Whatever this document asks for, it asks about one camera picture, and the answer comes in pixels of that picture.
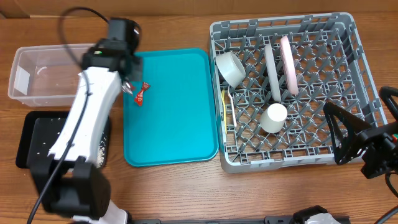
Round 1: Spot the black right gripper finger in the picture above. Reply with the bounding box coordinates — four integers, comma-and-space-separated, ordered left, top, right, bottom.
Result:
379, 86, 398, 120
323, 102, 372, 166

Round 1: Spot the red silver snack wrapper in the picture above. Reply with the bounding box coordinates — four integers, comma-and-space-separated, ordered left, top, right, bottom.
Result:
122, 80, 135, 96

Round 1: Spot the small red sauce packet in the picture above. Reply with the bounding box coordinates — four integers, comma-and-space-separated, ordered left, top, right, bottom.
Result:
134, 82, 150, 106

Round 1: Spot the pink plate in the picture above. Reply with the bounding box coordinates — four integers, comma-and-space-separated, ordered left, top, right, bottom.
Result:
280, 36, 299, 95

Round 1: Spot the light grey plate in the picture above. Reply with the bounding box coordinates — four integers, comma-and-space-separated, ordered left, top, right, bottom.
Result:
264, 44, 281, 102

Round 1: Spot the yellow plastic spoon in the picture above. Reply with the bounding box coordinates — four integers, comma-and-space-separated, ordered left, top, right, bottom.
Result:
221, 90, 228, 133

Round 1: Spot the white rice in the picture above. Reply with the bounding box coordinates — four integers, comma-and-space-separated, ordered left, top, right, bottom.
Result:
34, 117, 106, 167

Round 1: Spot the grey bowl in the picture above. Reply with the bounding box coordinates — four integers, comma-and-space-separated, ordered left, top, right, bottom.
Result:
215, 52, 246, 88

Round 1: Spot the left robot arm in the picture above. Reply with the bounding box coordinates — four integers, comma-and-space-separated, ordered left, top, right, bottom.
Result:
27, 17, 143, 223

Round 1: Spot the grey dishwasher rack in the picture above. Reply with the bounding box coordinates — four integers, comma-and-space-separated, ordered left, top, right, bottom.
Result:
210, 12, 386, 173

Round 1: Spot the teal serving tray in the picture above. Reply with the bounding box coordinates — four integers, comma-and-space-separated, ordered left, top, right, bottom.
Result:
123, 49, 219, 167

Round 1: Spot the white cup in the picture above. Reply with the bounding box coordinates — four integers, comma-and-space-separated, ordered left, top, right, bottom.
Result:
259, 103, 287, 133

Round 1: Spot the clear plastic bin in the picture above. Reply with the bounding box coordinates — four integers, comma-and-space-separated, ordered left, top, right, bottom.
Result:
7, 42, 118, 108

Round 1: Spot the black tray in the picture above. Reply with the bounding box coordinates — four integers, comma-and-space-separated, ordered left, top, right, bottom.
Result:
15, 110, 112, 170

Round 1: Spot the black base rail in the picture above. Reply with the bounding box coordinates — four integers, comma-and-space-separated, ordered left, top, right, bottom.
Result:
132, 216, 294, 224

